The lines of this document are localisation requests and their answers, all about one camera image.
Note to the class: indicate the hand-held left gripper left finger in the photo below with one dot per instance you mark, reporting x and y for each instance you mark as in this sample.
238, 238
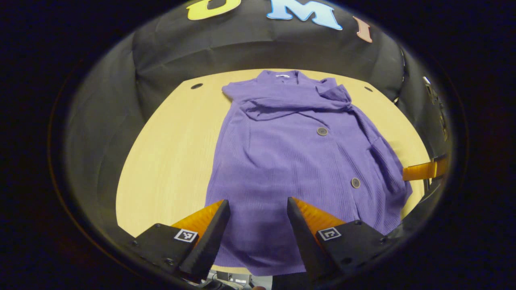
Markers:
205, 253

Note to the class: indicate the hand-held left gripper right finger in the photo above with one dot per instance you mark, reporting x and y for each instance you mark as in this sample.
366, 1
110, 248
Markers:
310, 253

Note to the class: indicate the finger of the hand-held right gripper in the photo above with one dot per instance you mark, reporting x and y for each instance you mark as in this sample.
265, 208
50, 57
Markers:
419, 171

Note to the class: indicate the purple knit garment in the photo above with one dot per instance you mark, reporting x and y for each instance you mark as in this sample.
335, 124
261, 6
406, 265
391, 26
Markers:
282, 161

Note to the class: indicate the black backdrop cloth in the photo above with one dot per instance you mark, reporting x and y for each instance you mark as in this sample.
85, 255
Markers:
250, 44

